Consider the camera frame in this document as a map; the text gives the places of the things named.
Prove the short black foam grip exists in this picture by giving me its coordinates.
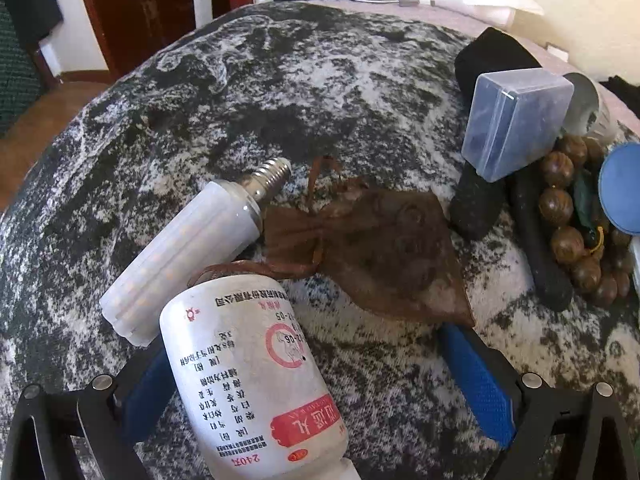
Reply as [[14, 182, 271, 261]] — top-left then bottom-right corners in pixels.
[[449, 159, 509, 242]]

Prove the green mesh chair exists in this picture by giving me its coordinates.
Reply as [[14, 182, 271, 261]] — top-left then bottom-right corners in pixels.
[[0, 4, 47, 137]]

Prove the blue round lid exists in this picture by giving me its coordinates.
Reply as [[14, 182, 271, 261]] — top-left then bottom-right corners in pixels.
[[597, 142, 640, 236]]

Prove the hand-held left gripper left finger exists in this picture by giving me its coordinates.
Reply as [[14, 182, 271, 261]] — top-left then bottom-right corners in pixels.
[[7, 337, 177, 480]]

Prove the black white marbled desktop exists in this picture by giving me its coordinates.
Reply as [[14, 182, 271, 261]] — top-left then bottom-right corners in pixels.
[[0, 0, 640, 480]]

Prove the brown organza drawstring pouch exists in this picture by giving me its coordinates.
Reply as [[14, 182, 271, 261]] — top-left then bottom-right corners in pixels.
[[192, 154, 476, 329]]

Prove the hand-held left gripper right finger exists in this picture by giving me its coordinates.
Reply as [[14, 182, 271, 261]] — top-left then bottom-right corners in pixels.
[[439, 323, 640, 480]]

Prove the translucent plastic box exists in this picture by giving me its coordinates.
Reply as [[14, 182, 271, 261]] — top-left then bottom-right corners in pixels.
[[460, 67, 575, 184]]

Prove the white LED corn bulb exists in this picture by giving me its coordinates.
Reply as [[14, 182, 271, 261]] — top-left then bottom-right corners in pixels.
[[99, 157, 294, 349]]

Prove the white medicine bottle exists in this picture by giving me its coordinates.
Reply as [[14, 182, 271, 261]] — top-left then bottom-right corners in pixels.
[[159, 275, 362, 480]]

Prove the wooden bead bracelet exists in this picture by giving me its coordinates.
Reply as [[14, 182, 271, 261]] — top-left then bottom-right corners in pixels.
[[537, 134, 640, 309]]

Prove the brown wooden door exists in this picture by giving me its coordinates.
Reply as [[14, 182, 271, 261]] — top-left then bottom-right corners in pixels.
[[74, 0, 254, 82]]

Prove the black cloth case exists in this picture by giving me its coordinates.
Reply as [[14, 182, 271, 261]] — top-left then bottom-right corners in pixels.
[[454, 27, 544, 102]]

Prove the white cup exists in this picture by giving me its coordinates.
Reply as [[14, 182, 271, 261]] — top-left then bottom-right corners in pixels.
[[561, 72, 617, 147]]

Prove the long black foam grip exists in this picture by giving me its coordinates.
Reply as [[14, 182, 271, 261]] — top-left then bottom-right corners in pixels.
[[509, 164, 574, 312]]

